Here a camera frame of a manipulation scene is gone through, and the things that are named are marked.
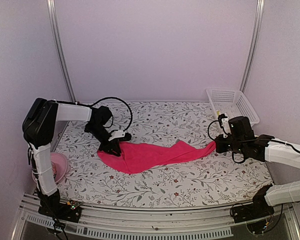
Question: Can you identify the right aluminium frame post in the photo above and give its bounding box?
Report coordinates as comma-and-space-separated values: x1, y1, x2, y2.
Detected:
239, 0, 265, 93

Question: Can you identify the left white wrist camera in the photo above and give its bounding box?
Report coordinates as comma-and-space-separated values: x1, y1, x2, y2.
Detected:
108, 130, 132, 142

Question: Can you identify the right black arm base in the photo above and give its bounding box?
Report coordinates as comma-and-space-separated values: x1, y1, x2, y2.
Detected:
229, 198, 275, 223

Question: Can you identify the pink red towel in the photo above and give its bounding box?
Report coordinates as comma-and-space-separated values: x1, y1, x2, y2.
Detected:
97, 140, 216, 174

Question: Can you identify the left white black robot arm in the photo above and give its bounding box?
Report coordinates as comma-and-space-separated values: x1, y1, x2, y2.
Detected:
22, 98, 126, 217

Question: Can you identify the aluminium frame post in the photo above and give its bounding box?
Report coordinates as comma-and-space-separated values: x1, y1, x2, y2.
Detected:
46, 0, 77, 102
239, 0, 265, 93

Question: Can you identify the brown patterned cupcake liner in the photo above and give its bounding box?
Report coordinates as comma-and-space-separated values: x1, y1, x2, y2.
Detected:
51, 162, 57, 179

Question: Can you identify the floral patterned table mat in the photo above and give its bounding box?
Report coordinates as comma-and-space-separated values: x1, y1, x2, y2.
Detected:
55, 100, 272, 208

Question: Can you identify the pink plastic bowl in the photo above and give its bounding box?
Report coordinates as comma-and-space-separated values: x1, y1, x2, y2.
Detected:
31, 152, 69, 185

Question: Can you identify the left black camera cable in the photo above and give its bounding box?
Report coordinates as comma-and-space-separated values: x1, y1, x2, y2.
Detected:
92, 96, 134, 133

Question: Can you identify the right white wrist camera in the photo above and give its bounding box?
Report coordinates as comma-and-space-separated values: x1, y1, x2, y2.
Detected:
217, 113, 231, 138

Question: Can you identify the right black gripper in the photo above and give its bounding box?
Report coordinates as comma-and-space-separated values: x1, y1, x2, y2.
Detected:
216, 133, 246, 155

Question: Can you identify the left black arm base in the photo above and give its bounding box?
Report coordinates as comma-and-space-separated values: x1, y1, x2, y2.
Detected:
38, 192, 82, 223

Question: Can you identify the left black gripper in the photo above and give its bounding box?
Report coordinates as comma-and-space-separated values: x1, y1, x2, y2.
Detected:
87, 123, 122, 157

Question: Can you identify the black camera cable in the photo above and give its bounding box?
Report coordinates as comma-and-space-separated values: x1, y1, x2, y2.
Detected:
206, 119, 300, 165
92, 96, 134, 133

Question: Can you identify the left aluminium frame post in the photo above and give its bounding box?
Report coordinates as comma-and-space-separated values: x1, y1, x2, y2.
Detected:
46, 0, 77, 102

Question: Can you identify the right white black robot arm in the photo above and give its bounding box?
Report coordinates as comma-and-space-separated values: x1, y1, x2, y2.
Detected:
213, 114, 300, 218

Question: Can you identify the right black camera cable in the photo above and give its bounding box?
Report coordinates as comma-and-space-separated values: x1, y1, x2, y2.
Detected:
206, 119, 300, 165

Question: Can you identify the aluminium front rail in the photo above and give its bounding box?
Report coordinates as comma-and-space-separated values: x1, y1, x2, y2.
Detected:
11, 194, 300, 240

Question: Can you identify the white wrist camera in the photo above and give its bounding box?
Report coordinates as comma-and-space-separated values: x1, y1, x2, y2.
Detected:
217, 113, 231, 138
108, 130, 132, 142

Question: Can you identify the white plastic mesh basket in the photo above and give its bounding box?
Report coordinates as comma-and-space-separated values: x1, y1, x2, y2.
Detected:
206, 88, 260, 126

